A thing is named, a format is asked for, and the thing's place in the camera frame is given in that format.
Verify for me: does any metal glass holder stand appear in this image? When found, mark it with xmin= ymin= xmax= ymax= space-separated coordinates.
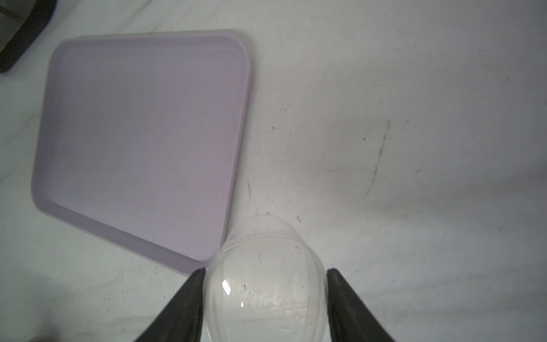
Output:
xmin=1 ymin=0 xmax=58 ymax=74

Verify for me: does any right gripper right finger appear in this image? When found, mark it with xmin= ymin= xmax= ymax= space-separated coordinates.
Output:
xmin=326 ymin=269 xmax=395 ymax=342

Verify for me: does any lilac plastic tray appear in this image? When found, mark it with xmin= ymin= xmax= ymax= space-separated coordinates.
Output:
xmin=31 ymin=30 xmax=252 ymax=274

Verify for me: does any clear jar lid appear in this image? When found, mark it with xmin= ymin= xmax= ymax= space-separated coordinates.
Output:
xmin=204 ymin=215 xmax=328 ymax=341

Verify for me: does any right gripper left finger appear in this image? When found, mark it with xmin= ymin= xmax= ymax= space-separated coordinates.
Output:
xmin=135 ymin=268 xmax=206 ymax=342

